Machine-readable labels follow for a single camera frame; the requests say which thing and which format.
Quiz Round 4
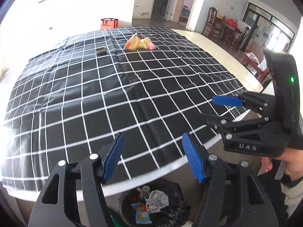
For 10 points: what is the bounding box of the wooden dining chair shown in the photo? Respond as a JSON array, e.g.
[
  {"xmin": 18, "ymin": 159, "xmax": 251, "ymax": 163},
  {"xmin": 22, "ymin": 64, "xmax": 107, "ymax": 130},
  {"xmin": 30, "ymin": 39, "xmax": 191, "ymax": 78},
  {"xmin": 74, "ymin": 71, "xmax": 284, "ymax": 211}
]
[
  {"xmin": 201, "ymin": 7, "xmax": 217, "ymax": 39},
  {"xmin": 232, "ymin": 26, "xmax": 251, "ymax": 50}
]

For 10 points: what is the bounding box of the orange jelly cup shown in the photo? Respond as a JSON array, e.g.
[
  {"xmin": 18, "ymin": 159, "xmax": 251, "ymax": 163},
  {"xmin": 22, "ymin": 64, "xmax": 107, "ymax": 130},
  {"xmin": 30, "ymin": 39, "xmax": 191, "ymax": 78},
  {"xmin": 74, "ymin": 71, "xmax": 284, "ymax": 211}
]
[{"xmin": 124, "ymin": 33, "xmax": 141, "ymax": 51}]

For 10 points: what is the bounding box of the yellow jelly cup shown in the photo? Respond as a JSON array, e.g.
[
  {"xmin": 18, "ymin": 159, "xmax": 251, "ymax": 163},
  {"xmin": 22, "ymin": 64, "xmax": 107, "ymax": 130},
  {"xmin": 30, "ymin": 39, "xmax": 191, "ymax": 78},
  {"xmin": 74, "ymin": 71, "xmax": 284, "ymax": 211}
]
[{"xmin": 138, "ymin": 37, "xmax": 151, "ymax": 49}]

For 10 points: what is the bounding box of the pink pig jelly cup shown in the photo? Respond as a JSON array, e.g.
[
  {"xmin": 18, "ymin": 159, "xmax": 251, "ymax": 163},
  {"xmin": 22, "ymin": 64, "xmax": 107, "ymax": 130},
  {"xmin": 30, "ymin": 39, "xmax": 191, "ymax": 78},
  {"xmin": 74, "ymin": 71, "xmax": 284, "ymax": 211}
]
[{"xmin": 146, "ymin": 42, "xmax": 156, "ymax": 50}]

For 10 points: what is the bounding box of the black right camera box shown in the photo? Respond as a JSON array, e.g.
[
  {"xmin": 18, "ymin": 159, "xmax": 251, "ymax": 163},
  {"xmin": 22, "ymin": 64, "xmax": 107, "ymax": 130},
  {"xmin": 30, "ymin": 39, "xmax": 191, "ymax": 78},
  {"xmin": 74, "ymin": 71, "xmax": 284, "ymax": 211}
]
[{"xmin": 264, "ymin": 50, "xmax": 300, "ymax": 134}]

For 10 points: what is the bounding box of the light blue snack wrapper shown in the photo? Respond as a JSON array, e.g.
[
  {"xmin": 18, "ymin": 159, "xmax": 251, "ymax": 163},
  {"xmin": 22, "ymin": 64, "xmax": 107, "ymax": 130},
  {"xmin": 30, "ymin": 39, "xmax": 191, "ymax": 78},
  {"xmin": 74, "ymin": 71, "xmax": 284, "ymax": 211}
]
[{"xmin": 131, "ymin": 202, "xmax": 152, "ymax": 224}]

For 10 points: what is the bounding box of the black trash bin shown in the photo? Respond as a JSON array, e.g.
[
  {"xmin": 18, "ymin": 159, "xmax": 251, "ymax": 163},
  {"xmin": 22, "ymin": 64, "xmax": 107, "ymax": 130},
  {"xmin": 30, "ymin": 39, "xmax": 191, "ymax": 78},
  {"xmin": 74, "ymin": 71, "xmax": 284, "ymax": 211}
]
[{"xmin": 119, "ymin": 179, "xmax": 191, "ymax": 226}]

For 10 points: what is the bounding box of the wooden dining table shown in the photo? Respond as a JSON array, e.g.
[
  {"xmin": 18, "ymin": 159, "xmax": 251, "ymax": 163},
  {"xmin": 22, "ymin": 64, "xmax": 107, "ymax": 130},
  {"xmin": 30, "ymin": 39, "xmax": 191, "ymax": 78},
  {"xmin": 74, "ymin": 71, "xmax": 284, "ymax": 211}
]
[{"xmin": 215, "ymin": 18, "xmax": 242, "ymax": 47}]

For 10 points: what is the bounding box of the orange storage bag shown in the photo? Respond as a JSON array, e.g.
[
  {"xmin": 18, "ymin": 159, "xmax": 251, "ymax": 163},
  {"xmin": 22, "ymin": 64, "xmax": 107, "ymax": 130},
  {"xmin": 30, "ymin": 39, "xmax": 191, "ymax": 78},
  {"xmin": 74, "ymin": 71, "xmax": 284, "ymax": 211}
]
[{"xmin": 100, "ymin": 18, "xmax": 119, "ymax": 30}]

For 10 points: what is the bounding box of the person's right hand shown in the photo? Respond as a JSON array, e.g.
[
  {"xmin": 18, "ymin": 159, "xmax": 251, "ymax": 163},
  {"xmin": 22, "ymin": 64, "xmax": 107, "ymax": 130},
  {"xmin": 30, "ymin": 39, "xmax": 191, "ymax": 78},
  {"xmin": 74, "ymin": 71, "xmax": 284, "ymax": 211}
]
[{"xmin": 261, "ymin": 148, "xmax": 303, "ymax": 181}]

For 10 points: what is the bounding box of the round metal jar lid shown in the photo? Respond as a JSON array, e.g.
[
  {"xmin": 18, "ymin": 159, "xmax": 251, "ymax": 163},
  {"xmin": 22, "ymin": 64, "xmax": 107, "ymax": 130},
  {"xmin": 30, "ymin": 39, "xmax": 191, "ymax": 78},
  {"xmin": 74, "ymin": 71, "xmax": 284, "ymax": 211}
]
[{"xmin": 95, "ymin": 47, "xmax": 107, "ymax": 55}]

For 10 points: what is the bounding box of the black white checkered tablecloth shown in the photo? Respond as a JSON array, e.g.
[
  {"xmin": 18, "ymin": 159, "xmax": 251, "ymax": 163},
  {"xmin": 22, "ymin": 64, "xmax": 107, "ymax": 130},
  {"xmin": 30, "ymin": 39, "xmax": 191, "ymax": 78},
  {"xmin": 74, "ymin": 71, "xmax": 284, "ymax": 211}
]
[{"xmin": 1, "ymin": 27, "xmax": 245, "ymax": 191}]

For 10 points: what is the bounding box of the white purple bread wrapper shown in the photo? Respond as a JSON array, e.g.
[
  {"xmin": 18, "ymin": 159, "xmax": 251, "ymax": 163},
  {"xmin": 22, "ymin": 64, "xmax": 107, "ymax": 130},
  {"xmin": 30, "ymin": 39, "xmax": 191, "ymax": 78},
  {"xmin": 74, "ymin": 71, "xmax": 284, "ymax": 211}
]
[{"xmin": 146, "ymin": 190, "xmax": 169, "ymax": 213}]

